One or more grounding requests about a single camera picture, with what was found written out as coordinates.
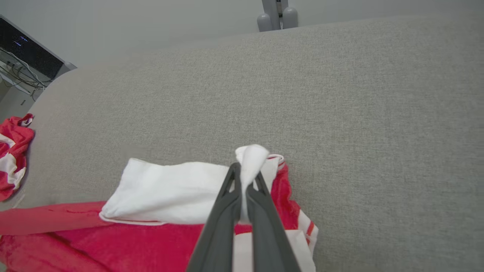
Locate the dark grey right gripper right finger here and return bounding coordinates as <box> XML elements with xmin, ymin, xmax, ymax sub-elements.
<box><xmin>246</xmin><ymin>172</ymin><xmax>301</xmax><ymax>272</ymax></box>

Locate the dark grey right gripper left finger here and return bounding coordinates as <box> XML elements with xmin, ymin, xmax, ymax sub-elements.
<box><xmin>187</xmin><ymin>162</ymin><xmax>242</xmax><ymax>272</ymax></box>

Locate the red garment with white sleeves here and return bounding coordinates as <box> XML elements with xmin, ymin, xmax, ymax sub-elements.
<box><xmin>0</xmin><ymin>144</ymin><xmax>319</xmax><ymax>272</ymax></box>

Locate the red white striped-cuff garment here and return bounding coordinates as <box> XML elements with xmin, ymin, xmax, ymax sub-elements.
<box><xmin>0</xmin><ymin>113</ymin><xmax>35</xmax><ymax>202</ymax></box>

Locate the black computer tower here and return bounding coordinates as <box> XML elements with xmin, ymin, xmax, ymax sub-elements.
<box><xmin>0</xmin><ymin>17</ymin><xmax>77</xmax><ymax>80</ymax></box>

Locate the grey cylindrical post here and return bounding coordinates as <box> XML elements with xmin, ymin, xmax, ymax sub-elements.
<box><xmin>257</xmin><ymin>0</ymin><xmax>299</xmax><ymax>32</ymax></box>

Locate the bundle of desk cables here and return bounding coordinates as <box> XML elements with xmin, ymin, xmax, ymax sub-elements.
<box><xmin>0</xmin><ymin>49</ymin><xmax>51</xmax><ymax>100</ymax></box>

